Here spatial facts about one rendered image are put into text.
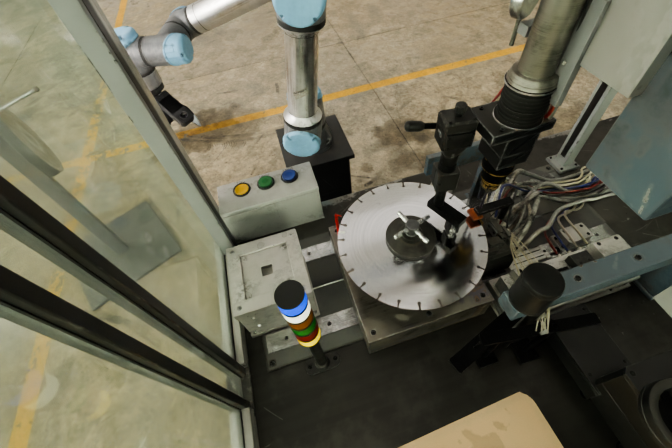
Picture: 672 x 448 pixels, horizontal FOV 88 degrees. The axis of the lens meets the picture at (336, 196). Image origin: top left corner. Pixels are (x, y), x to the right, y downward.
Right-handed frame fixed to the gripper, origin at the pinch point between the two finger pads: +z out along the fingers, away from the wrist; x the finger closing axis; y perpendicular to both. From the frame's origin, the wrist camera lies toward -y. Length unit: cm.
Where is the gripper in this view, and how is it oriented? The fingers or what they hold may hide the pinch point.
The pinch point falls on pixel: (184, 140)
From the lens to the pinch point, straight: 124.1
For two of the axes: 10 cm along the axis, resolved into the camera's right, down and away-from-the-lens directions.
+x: -5.6, 6.8, -4.8
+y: -8.2, -3.9, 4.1
